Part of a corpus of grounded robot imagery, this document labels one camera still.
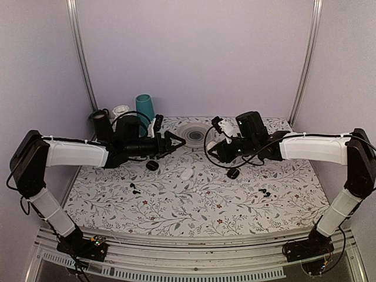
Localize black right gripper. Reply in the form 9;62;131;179
209;133;257;163

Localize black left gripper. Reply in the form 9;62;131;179
126;131;187;160

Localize small white case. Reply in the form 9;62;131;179
206;141;216;150

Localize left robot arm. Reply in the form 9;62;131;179
8;110;186;255

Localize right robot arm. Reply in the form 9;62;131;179
204;111;375;256

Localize black earbud case right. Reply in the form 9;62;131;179
226;168;240;180

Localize black earbud case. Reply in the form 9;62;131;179
146;160;159;171
226;168;240;180

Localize black earbud case left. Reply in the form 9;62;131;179
146;160;159;171

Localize white oval earbud case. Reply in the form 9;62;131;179
180;167;194;181

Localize white earbuds on mat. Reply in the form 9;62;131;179
194;190;204;196

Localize white ribbed plate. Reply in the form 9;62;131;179
176;122;210;150

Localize teal vase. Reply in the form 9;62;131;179
136;93;155;127

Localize floral table mat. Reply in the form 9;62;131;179
60;116;335;239

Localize white ribbed vase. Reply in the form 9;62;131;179
112;105;130;119

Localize black cylinder vase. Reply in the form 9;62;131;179
91;109;114;143

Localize right camera cable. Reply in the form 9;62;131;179
203;126;283;170

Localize camera cable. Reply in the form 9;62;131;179
110;110;153;136
203;126;283;170

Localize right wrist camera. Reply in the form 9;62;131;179
211;116;238;139

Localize left camera cable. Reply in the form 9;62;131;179
110;110;153;136

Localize front aluminium rail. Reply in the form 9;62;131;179
25;227;368;281

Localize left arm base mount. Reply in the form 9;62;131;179
56;235;109;262

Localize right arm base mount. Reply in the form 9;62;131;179
282;236;334;262

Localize left aluminium post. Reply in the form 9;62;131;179
66;0;98;111

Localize aluminium post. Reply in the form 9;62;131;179
66;0;98;111
288;0;323;127

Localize right aluminium post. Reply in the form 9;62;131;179
288;0;323;127

